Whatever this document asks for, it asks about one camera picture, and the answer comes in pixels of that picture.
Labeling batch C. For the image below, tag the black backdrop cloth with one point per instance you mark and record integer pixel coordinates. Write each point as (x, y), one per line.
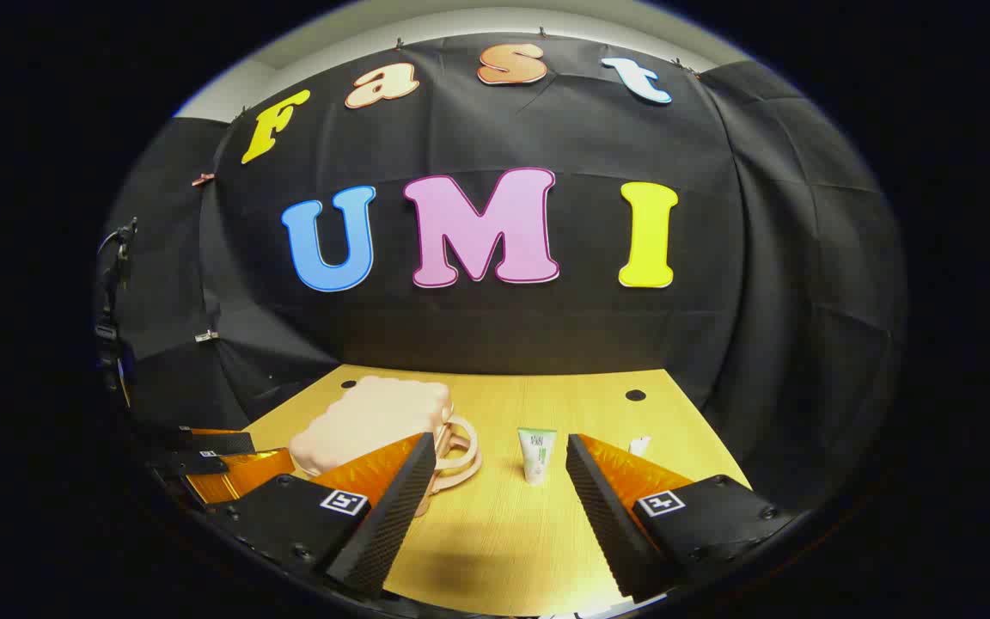
(546, 344)

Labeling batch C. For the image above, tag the silver cloth clip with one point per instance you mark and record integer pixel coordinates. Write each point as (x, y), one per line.
(207, 335)

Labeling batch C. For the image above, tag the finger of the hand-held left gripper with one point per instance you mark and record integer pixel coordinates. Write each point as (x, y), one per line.
(224, 442)
(237, 473)

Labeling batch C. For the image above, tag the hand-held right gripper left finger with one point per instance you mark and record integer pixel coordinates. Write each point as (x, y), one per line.
(392, 516)

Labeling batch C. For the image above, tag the dark stand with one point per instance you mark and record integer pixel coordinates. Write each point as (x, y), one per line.
(119, 258)

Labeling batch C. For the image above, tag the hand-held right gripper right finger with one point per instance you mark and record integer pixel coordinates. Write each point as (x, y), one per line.
(607, 516)

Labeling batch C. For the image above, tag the large white green tube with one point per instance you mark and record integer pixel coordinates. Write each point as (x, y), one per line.
(536, 456)

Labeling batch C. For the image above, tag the pink suitcase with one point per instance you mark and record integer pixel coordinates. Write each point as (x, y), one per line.
(375, 417)

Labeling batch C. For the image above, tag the reddish cloth clip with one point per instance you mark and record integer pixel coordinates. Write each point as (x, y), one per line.
(203, 179)

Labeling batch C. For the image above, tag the small white green tube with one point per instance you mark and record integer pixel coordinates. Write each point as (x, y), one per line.
(639, 445)

